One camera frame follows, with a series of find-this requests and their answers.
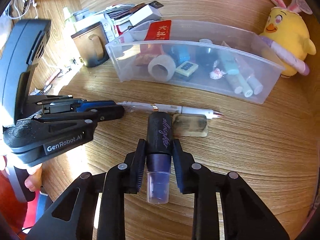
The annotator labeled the white fountain pen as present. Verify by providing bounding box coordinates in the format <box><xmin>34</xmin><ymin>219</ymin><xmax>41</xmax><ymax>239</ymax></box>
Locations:
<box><xmin>117</xmin><ymin>101</ymin><xmax>224</xmax><ymax>119</ymax></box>

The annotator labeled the black purple cosmetic bottle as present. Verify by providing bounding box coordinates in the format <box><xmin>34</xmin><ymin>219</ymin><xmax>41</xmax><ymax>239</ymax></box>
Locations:
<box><xmin>146</xmin><ymin>112</ymin><xmax>172</xmax><ymax>204</ymax></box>

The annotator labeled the mahjong tile eraser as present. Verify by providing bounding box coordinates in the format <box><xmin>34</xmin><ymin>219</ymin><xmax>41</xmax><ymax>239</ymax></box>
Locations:
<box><xmin>175</xmin><ymin>61</ymin><xmax>199</xmax><ymax>77</ymax></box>

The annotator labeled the white green text tube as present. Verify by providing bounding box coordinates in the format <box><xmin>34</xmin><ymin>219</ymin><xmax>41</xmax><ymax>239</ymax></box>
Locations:
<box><xmin>218</xmin><ymin>50</ymin><xmax>253</xmax><ymax>98</ymax></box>

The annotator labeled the red tea packet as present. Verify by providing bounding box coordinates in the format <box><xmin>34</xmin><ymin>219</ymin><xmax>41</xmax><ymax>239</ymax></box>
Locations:
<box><xmin>135</xmin><ymin>20</ymin><xmax>171</xmax><ymax>66</ymax></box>

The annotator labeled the beige tube red cap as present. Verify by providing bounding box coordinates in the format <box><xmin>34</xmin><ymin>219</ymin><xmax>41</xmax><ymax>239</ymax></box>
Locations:
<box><xmin>225</xmin><ymin>74</ymin><xmax>242</xmax><ymax>94</ymax></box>

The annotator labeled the white cosmetic tube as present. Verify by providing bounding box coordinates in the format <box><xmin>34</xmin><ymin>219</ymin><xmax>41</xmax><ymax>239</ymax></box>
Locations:
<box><xmin>218</xmin><ymin>49</ymin><xmax>264</xmax><ymax>95</ymax></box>

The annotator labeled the dark green bottle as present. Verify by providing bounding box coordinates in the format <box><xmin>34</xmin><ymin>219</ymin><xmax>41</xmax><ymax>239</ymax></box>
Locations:
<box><xmin>195</xmin><ymin>38</ymin><xmax>217</xmax><ymax>70</ymax></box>

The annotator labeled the left hand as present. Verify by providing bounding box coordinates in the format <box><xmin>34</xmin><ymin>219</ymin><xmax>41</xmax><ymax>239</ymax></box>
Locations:
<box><xmin>0</xmin><ymin>155</ymin><xmax>42</xmax><ymax>192</ymax></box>

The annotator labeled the brown mug with lid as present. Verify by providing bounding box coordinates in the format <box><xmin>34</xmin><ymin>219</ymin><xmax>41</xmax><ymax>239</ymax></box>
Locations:
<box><xmin>71</xmin><ymin>22</ymin><xmax>109</xmax><ymax>68</ymax></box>

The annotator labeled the stack of books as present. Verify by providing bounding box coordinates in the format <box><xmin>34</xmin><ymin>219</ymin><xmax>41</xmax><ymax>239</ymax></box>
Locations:
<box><xmin>75</xmin><ymin>3</ymin><xmax>141</xmax><ymax>38</ymax></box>

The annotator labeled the white cardboard box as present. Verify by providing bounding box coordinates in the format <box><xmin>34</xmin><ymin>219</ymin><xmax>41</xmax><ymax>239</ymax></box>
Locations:
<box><xmin>129</xmin><ymin>5</ymin><xmax>162</xmax><ymax>26</ymax></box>

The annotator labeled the clear plastic storage bin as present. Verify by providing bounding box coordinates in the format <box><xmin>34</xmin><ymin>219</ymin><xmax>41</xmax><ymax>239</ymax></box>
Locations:
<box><xmin>106</xmin><ymin>20</ymin><xmax>284</xmax><ymax>103</ymax></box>

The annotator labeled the yellow chick plush toy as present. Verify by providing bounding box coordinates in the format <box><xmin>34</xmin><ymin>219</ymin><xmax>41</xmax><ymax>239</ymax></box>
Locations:
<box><xmin>260</xmin><ymin>0</ymin><xmax>316</xmax><ymax>77</ymax></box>

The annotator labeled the white charging cable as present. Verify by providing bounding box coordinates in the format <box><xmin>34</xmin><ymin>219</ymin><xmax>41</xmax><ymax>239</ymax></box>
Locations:
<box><xmin>6</xmin><ymin>0</ymin><xmax>40</xmax><ymax>21</ymax></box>

